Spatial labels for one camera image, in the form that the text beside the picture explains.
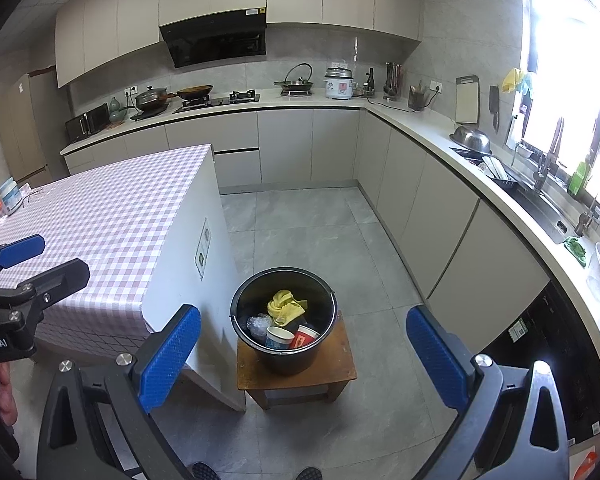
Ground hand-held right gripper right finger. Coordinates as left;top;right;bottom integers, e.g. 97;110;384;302
406;305;571;480

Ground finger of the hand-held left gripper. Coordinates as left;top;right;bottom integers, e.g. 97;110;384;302
0;234;46;286
0;258;91;322

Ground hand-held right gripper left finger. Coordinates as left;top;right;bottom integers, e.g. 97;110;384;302
36;304;202;480

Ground clear plastic bag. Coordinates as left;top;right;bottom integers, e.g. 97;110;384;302
246;312;276;338

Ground blue patterned paper cup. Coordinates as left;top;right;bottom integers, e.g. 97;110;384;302
265;326;297;352

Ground black bucket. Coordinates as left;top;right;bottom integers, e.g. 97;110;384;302
229;267;340;376

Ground red paper cup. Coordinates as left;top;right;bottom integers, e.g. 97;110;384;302
289;324;321;350

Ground person's left hand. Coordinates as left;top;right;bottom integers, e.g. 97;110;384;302
0;364;18;426

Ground white jar with blue label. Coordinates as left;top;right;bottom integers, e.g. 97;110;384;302
0;177;23;217

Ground black eyeglasses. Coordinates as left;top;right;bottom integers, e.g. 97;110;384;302
22;185;51;208

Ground pink checkered tablecloth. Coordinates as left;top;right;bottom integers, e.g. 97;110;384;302
0;144;216;361

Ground brown wooden stool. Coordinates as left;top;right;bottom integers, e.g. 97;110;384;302
236;310;358;411

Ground white table base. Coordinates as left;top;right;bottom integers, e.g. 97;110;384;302
145;146;248;413

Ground black built-in dishwasher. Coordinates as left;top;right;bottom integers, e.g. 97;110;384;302
480;280;600;448

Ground beige refrigerator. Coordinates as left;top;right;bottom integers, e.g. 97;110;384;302
0;74;56;188

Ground person's left shoe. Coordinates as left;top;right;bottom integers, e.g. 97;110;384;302
191;462;226;480

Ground black microwave oven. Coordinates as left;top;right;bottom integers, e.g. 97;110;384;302
65;104;110;143

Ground kitchen sink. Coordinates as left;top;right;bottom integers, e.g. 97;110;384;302
505;180;581;246

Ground black induction cooker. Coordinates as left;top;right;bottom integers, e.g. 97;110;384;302
130;105;173;122

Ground black dish rack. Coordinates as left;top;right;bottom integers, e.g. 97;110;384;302
450;146;518;188

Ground pot with glass lid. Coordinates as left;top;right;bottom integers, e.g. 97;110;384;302
134;85;170;112

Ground small metal tap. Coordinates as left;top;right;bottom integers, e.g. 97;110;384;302
575;195;598;236

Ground metal mixing bowl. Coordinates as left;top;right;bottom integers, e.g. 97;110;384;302
449;125;492;155

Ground green detergent bottle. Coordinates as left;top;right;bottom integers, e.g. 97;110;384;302
567;160;592;197

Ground black frying pan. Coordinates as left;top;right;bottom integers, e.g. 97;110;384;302
167;84;215;101

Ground black gas stove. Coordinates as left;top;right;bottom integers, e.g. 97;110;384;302
173;89;261;113

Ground beige lower kitchen cabinets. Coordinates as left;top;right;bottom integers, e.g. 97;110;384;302
60;102;556;306

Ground beige kitchen cabinets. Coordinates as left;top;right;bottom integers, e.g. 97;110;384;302
60;102;556;306
55;0;423;88

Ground metal kitchen faucet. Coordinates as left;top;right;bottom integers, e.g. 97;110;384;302
532;117;565;193

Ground beige upper kitchen cabinets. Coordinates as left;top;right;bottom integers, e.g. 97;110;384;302
55;0;423;88

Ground black chopstick holder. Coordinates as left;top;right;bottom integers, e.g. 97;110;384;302
407;80;428;111

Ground white cutting board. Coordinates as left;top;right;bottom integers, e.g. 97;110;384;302
455;75;480;125

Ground black cleaver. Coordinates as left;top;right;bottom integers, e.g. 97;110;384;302
489;85;501;133

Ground metal utensil rack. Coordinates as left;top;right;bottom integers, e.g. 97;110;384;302
382;62;403;97

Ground black range hood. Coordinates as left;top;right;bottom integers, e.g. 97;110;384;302
159;7;267;69

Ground white rice cooker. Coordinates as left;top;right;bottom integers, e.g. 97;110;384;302
324;66;355;101

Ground kitchen window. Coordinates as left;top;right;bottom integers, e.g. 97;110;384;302
517;0;600;211

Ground metal pot with arched handle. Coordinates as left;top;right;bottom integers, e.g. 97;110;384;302
274;63;315;92

